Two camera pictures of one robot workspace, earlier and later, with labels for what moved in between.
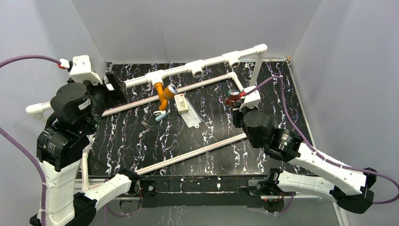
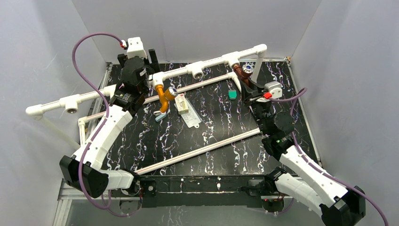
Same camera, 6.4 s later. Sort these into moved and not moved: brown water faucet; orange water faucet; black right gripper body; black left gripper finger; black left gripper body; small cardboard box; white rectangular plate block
Moved: brown water faucet; black left gripper finger; black right gripper body; black left gripper body
Not moved: orange water faucet; small cardboard box; white rectangular plate block
